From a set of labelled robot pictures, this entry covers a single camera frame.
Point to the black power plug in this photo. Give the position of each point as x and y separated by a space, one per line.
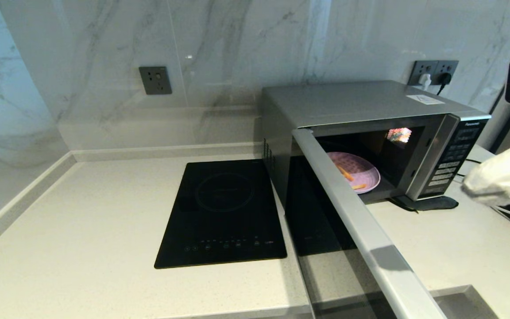
444 79

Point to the dark door frame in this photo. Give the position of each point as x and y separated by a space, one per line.
496 137

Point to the orange french fries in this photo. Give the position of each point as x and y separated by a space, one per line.
346 173

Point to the black induction cooktop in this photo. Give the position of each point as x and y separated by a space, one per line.
224 212

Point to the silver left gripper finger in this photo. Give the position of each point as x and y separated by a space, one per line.
507 177

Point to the purple plate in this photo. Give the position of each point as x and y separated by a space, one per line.
363 170

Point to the dark grey rubber mat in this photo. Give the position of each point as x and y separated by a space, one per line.
434 203

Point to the grey double wall socket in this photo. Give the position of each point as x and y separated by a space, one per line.
432 67

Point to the microwave door with dark glass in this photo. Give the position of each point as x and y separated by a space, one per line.
370 230

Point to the grey single wall socket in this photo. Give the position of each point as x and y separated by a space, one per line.
155 80

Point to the white paper sticker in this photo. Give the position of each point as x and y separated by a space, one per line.
425 99

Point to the white power plug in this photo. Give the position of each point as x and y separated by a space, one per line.
425 80

